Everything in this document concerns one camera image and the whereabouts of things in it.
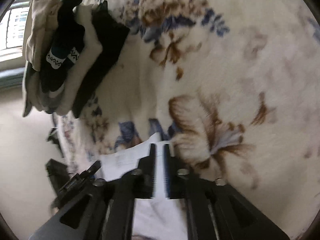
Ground floral fleece bed blanket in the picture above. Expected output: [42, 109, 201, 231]
[57, 0, 319, 239]

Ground black folded garment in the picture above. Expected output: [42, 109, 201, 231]
[72, 0, 130, 118]

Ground window with white frame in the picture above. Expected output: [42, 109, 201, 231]
[1, 0, 31, 62]

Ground white t-shirt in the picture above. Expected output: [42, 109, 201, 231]
[100, 132, 188, 239]

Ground cream folded garment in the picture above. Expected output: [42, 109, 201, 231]
[25, 0, 103, 115]

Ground black patterned socks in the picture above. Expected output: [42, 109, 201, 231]
[40, 0, 85, 93]

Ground grey striped folded garment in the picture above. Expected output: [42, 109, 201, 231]
[22, 61, 65, 117]

